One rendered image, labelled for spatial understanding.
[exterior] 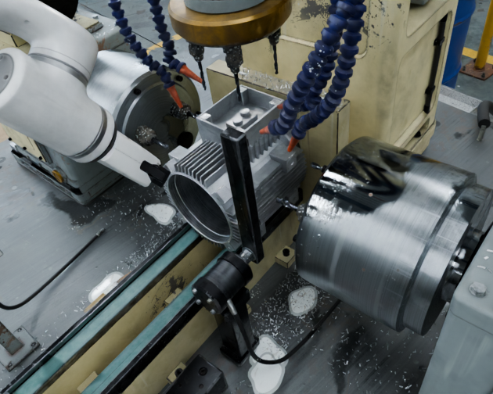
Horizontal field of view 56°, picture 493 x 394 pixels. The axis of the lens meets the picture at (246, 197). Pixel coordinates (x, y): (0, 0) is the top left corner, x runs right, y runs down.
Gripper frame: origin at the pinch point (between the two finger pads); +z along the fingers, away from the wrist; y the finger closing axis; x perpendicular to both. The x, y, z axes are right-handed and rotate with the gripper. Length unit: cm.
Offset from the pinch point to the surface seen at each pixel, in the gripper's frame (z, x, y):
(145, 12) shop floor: 198, 125, -277
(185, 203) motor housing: 11.7, -1.9, -0.4
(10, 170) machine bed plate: 23, -18, -69
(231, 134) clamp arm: -14.0, 8.4, 19.6
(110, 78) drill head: -1.3, 12.1, -21.1
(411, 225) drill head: -1.8, 9.2, 41.3
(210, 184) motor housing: 1.4, 2.8, 9.6
